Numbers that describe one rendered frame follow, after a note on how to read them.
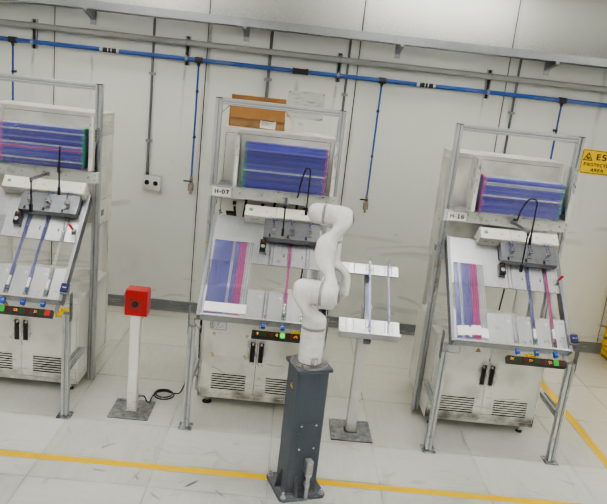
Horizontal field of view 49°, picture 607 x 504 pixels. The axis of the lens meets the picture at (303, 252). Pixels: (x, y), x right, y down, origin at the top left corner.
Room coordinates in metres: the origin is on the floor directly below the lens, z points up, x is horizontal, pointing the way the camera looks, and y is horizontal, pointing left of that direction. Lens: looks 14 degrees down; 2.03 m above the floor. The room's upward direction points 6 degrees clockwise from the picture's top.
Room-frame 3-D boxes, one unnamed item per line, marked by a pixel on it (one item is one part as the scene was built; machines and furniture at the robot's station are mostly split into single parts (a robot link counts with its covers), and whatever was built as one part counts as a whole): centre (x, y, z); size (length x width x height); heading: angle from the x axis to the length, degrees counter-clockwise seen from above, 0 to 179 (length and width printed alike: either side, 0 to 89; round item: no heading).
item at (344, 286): (3.38, -0.19, 1.12); 0.16 x 0.09 x 0.30; 92
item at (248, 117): (4.35, 0.28, 1.82); 0.68 x 0.30 x 0.20; 92
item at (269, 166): (4.05, 0.16, 1.52); 0.51 x 0.13 x 0.27; 92
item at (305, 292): (3.08, -0.06, 1.00); 0.19 x 0.12 x 0.24; 79
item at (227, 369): (4.17, 0.23, 0.31); 0.70 x 0.65 x 0.62; 92
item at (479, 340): (4.03, -1.24, 0.65); 1.01 x 0.73 x 1.29; 2
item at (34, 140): (4.15, 1.68, 0.95); 1.35 x 0.82 x 1.90; 2
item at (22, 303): (3.95, 1.66, 0.66); 1.01 x 0.73 x 1.31; 2
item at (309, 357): (3.07, -0.09, 0.79); 0.19 x 0.19 x 0.18
